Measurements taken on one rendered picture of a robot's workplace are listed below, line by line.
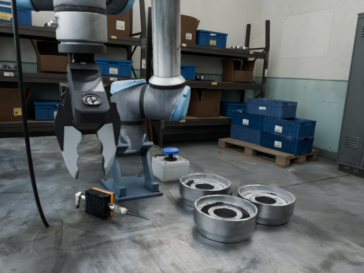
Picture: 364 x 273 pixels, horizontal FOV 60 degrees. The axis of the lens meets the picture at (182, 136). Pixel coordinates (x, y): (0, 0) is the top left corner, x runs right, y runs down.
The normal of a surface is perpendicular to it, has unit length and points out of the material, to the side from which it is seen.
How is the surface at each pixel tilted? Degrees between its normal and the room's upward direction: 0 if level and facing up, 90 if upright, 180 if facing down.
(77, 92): 33
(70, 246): 0
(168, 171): 90
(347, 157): 90
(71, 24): 94
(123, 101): 90
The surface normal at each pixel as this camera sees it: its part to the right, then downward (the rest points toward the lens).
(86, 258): 0.05, -0.98
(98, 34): 0.82, 0.17
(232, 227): 0.06, 0.19
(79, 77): 0.27, -0.71
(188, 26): 0.59, 0.24
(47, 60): 0.46, 0.05
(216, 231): -0.35, 0.16
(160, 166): -0.87, 0.04
